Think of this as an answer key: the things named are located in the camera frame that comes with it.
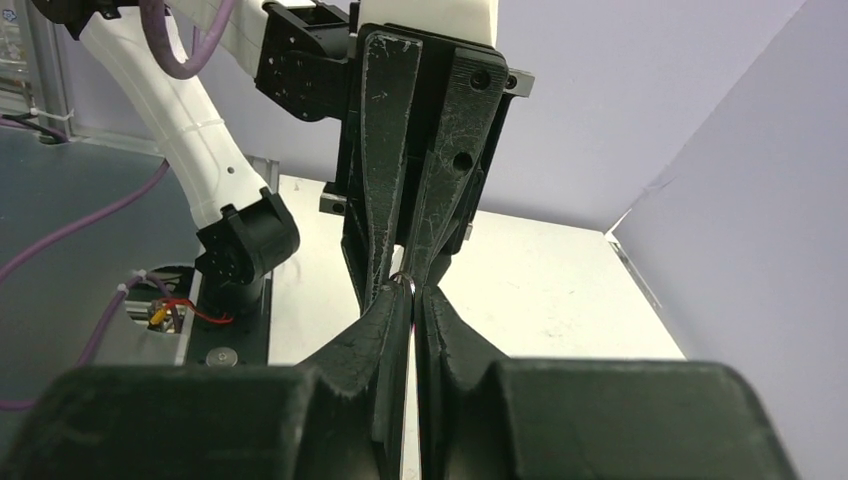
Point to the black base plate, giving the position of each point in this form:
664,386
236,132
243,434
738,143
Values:
232,328

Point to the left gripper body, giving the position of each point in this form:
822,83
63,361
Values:
310,65

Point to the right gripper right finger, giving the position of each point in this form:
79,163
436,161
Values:
486,415

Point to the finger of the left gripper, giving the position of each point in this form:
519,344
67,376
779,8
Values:
390,64
474,87

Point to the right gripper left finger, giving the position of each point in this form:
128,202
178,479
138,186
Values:
336,415

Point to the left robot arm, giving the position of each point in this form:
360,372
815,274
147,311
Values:
155,50

